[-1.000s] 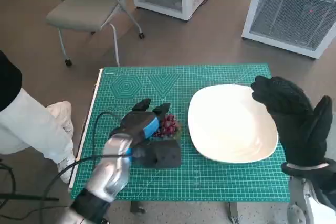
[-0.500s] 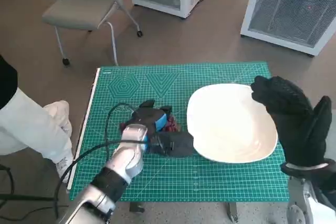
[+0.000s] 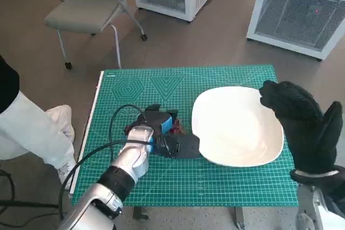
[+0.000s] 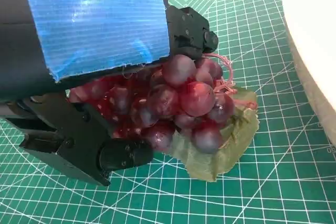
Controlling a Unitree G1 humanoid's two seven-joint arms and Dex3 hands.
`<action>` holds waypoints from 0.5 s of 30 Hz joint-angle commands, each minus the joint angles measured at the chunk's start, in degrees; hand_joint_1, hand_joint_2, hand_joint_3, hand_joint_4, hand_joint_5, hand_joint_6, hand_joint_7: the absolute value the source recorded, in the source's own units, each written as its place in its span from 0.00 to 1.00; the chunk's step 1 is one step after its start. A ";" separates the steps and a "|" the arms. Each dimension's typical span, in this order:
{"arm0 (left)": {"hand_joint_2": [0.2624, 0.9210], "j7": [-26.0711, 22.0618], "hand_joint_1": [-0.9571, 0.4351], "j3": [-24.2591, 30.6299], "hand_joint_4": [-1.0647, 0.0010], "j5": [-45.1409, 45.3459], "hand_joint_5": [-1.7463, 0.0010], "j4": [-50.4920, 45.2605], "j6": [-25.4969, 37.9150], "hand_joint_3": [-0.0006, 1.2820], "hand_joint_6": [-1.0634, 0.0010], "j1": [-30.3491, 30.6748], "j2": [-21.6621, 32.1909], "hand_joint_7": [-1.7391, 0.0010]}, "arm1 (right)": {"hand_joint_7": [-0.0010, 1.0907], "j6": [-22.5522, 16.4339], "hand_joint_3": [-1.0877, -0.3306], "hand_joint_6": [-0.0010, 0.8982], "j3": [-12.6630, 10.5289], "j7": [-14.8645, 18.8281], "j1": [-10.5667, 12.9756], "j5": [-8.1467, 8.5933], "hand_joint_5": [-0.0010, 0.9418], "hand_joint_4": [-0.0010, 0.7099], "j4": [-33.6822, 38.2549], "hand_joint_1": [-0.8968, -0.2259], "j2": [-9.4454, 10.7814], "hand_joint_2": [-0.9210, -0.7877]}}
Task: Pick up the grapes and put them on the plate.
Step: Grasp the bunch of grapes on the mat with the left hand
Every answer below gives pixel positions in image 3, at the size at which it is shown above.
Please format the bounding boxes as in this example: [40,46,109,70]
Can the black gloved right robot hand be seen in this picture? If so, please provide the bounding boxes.
[259,80,344,175]

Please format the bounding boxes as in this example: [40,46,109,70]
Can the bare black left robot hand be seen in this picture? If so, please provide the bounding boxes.
[136,103,181,136]

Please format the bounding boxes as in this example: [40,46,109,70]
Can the white plate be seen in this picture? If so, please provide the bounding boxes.
[191,85,285,168]

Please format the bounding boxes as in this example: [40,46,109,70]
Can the green cutting mat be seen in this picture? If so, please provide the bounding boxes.
[70,64,300,207]

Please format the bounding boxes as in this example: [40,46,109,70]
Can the wide white mesh cabinet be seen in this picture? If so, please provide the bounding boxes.
[246,0,345,61]

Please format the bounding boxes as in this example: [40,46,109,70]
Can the person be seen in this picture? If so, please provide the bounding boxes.
[0,54,78,185]

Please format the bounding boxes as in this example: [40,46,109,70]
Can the grey office chair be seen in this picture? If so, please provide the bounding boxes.
[34,0,149,70]

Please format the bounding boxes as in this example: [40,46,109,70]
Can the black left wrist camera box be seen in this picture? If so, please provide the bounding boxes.
[155,133,202,161]

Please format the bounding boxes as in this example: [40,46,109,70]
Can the black floor cable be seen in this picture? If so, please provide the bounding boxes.
[0,170,63,221]

